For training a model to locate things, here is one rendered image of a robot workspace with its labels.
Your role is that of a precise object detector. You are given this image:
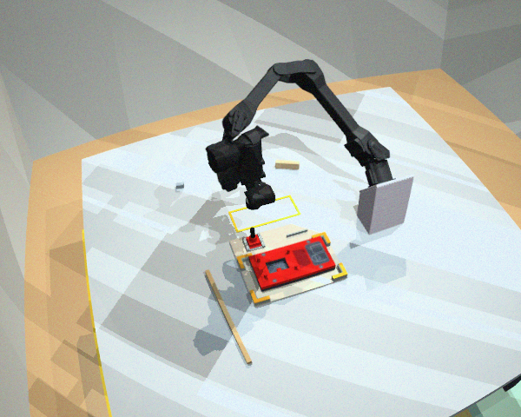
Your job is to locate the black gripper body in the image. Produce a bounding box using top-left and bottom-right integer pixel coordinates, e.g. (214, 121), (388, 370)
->
(239, 157), (275, 208)

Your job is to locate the tan wooden block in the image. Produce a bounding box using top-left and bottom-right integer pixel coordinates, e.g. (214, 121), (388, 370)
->
(275, 160), (299, 169)

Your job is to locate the long tan wooden stick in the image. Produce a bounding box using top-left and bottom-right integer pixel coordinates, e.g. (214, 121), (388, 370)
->
(205, 269), (252, 364)

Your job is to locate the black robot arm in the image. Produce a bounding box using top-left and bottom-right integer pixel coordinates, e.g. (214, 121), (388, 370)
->
(205, 59), (396, 192)

